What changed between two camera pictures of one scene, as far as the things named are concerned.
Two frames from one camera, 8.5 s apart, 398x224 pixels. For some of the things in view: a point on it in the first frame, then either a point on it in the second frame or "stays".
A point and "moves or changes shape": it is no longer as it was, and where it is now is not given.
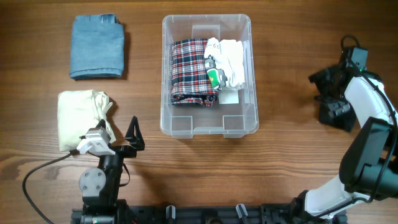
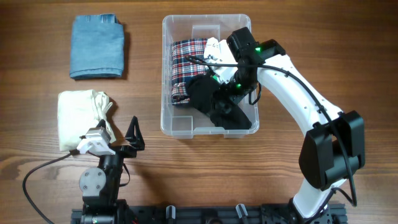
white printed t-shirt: [224, 63] stays
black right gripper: [322, 78] → [237, 97]
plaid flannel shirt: [190, 83] stays
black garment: [337, 114] moves or changes shape
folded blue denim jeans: [97, 46] stays
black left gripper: [136, 142] stays
